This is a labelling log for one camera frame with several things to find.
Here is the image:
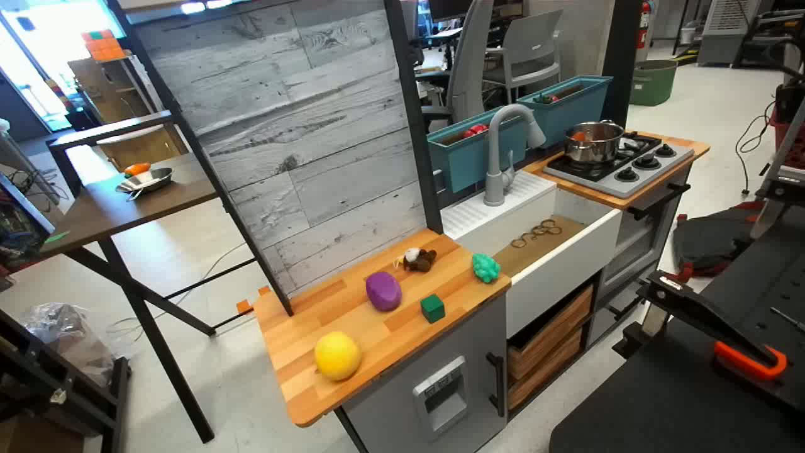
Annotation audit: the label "grey toy tap faucet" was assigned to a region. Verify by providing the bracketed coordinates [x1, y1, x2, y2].
[483, 104, 546, 206]

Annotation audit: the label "brown and white toy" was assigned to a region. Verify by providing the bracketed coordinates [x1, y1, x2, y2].
[402, 249, 435, 271]

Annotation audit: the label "purple toy eggplant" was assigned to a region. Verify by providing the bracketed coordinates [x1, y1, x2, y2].
[366, 271, 402, 311]

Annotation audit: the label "small green cube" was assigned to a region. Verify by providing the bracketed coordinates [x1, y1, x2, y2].
[420, 295, 445, 323]

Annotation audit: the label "green toy vegetable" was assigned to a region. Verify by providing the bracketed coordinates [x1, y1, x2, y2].
[471, 254, 500, 284]

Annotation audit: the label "left teal storage bin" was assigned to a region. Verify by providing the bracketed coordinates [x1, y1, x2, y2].
[429, 111, 528, 198]

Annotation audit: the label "teal storage bin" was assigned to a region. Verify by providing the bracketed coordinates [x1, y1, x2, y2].
[429, 111, 528, 198]
[520, 75, 611, 149]

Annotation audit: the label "wooden butcher block countertop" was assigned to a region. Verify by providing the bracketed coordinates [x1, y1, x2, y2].
[251, 230, 512, 427]

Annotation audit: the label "white toy sink basin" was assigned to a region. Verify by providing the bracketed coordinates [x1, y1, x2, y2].
[440, 171, 622, 337]

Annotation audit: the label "yellow toy lemon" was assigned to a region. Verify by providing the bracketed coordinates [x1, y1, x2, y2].
[314, 329, 362, 383]

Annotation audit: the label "grey wood backdrop panel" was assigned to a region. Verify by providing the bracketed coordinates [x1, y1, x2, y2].
[109, 0, 440, 310]

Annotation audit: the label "grey cabinet with dishwasher panel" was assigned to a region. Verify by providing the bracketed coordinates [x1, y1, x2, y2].
[342, 298, 509, 453]

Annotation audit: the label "wooden drawer crates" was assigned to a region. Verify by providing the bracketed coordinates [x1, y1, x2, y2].
[509, 284, 595, 410]

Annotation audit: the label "right teal storage bin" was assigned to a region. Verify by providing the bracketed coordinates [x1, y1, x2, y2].
[520, 75, 611, 149]

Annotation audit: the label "silver cooking pot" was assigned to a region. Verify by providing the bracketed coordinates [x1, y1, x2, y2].
[566, 118, 624, 164]

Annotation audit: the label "grey office chair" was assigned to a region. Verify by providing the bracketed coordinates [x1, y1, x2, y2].
[448, 0, 562, 120]

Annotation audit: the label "toy oven door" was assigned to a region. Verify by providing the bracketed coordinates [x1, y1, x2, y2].
[586, 179, 694, 348]

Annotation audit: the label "grey toy stove top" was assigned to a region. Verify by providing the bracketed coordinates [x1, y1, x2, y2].
[546, 133, 689, 198]

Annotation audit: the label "small items on side table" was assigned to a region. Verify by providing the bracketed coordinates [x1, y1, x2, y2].
[118, 164, 171, 198]

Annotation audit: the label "dark brown side table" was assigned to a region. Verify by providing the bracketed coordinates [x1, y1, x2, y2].
[30, 111, 254, 444]

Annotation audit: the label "green bin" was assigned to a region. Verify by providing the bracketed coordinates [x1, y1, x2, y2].
[629, 60, 678, 105]

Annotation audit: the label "orange handled black clamp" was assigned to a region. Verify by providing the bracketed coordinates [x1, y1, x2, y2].
[640, 271, 790, 383]

